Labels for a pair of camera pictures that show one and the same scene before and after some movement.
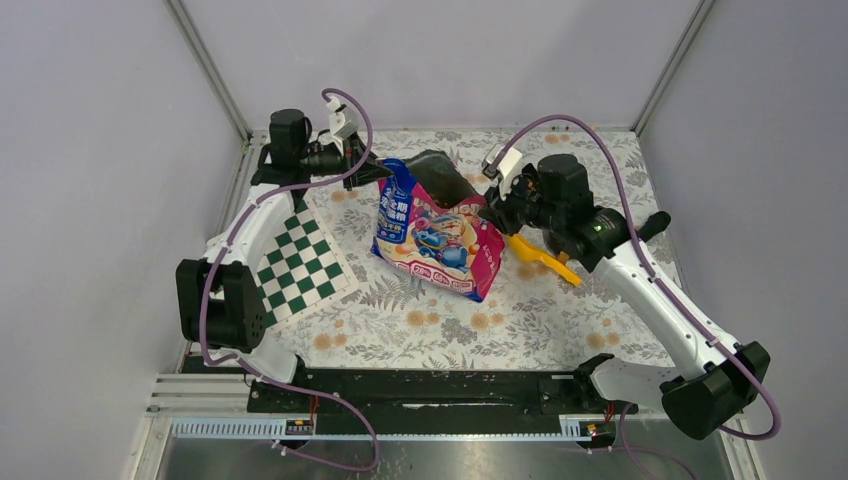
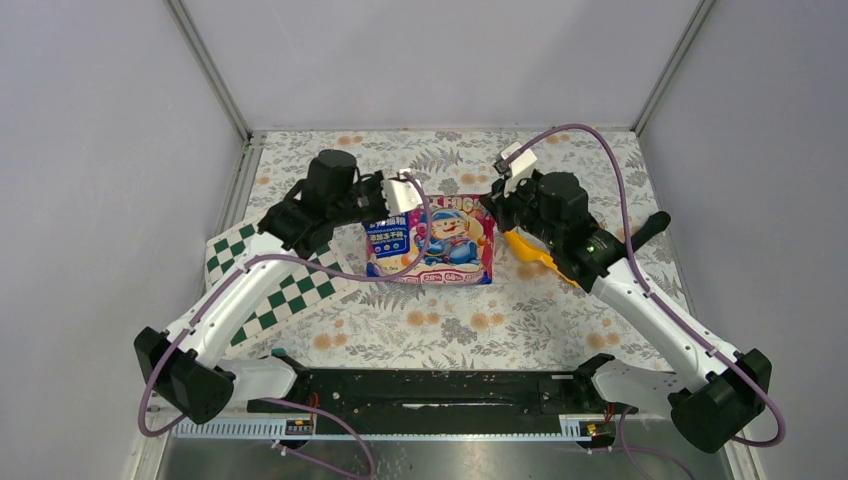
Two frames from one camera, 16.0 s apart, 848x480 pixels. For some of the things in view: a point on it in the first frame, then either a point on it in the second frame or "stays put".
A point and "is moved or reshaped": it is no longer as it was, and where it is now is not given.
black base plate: [436, 403] stays put
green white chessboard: [303, 268] stays put
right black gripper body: [522, 206] stays put
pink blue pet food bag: [455, 249] is moved or reshaped
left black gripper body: [326, 159] to [365, 200]
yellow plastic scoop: [559, 261] stays put
